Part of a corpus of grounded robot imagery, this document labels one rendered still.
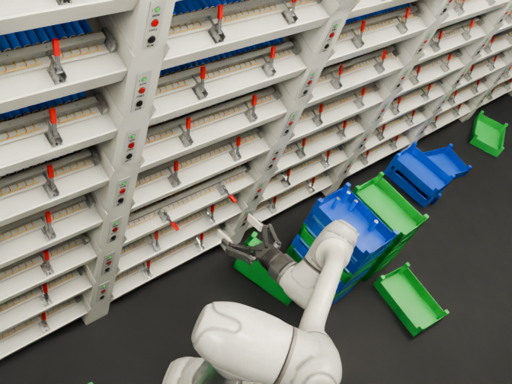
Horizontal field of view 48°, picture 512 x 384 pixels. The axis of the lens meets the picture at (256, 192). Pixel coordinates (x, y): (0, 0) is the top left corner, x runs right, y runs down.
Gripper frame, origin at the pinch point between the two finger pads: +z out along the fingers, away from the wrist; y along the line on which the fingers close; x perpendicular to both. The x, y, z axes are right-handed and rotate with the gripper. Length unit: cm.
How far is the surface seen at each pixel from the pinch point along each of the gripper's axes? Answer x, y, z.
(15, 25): 83, -65, 2
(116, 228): 3.6, -34.8, 17.6
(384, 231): -24, 69, -20
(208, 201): -8.2, 6.8, 21.4
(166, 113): 48, -25, 9
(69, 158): 35, -48, 19
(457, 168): -62, 197, 6
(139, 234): -8.3, -23.6, 21.2
